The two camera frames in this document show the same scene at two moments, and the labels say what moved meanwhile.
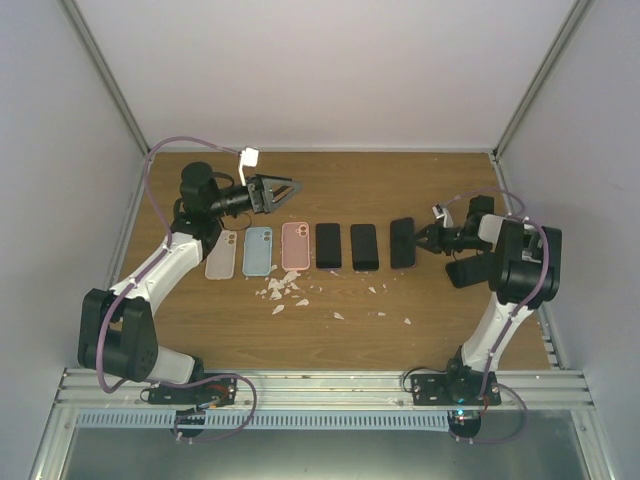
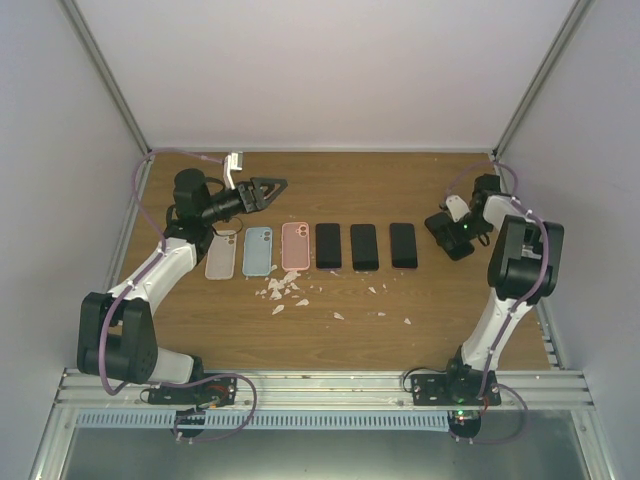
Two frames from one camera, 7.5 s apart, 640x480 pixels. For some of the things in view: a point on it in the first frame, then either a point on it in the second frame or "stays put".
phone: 257,251 stays put
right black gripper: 433,232 to 458,239
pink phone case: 295,246 stays put
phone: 221,262 stays put
